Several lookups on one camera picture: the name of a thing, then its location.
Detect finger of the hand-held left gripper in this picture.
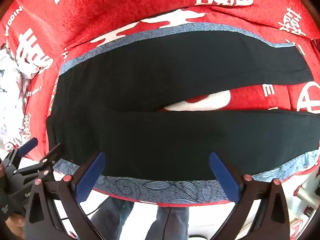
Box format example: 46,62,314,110
4,137,38,164
15,143,63,178

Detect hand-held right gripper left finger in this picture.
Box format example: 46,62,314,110
24,151,106,240

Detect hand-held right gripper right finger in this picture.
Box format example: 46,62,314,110
209,151,291,240

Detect black pants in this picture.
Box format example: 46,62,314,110
46,31,320,182

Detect person's legs in jeans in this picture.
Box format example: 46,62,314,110
89,197,135,240

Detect white floral quilt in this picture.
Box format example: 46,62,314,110
0,44,32,151

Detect blue patterned cloth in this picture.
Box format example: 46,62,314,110
51,22,320,205

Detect person's right leg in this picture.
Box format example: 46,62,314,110
147,206,190,240

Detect red printed blanket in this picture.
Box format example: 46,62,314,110
0,0,320,238

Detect grey metal frame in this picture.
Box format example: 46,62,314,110
293,184,320,207

